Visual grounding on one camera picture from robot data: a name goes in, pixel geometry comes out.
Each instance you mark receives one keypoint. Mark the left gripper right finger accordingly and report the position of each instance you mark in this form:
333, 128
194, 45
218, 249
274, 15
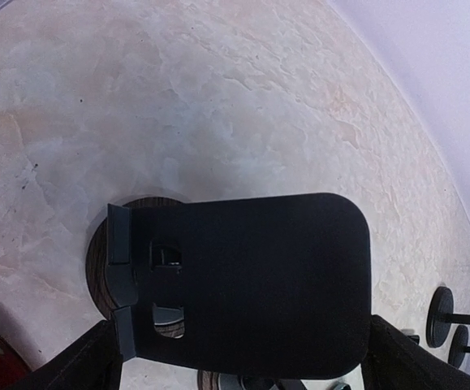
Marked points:
393, 361

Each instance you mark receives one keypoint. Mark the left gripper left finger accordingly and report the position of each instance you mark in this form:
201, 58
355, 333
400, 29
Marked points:
93, 361

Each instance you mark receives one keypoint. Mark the folding phone stand wood base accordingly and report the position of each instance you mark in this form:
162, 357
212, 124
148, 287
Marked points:
213, 380

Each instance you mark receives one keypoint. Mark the black gooseneck phone stand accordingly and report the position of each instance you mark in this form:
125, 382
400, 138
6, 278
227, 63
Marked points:
441, 316

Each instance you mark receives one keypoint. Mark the black clamp phone stand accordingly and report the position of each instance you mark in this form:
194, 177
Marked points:
459, 346

